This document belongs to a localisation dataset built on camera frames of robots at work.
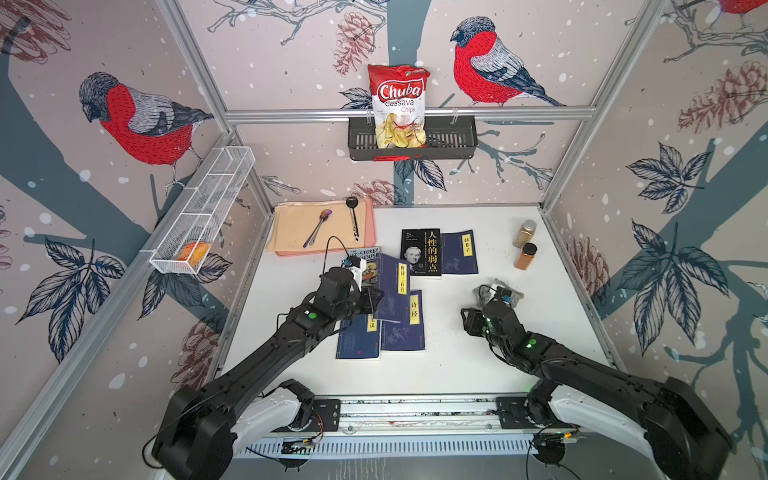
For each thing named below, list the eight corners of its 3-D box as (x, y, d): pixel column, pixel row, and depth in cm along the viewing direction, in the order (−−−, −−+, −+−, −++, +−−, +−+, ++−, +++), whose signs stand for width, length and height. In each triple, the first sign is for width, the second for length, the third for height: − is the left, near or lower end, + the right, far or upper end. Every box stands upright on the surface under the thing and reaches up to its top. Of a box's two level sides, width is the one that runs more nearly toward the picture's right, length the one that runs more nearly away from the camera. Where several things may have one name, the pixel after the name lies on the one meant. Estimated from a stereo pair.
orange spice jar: (514, 268, 104) (524, 252, 97) (514, 257, 107) (523, 241, 100) (526, 271, 104) (536, 254, 96) (526, 260, 107) (536, 243, 99)
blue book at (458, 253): (441, 273, 103) (442, 270, 101) (436, 234, 114) (437, 230, 112) (480, 273, 103) (481, 270, 101) (471, 234, 114) (472, 230, 112)
